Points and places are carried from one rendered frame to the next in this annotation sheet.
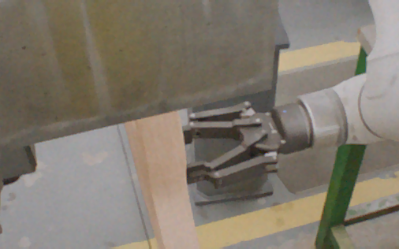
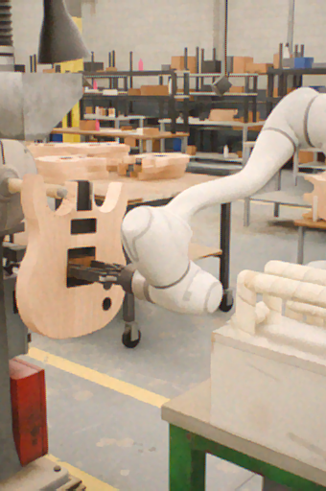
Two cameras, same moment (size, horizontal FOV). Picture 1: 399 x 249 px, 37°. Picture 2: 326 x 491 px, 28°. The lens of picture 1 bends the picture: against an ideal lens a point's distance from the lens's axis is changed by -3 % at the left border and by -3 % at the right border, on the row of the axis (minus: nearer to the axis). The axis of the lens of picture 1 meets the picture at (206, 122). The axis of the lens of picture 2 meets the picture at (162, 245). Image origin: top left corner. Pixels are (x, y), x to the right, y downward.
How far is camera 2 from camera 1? 1.44 m
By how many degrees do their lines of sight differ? 57
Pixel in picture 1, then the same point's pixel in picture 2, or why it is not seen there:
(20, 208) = (148, 457)
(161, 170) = (26, 208)
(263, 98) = not seen: hidden behind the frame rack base
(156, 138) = (25, 185)
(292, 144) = (122, 278)
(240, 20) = (13, 101)
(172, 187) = (34, 231)
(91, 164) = (220, 469)
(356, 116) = not seen: hidden behind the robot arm
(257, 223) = not seen: outside the picture
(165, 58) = not seen: outside the picture
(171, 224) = (29, 255)
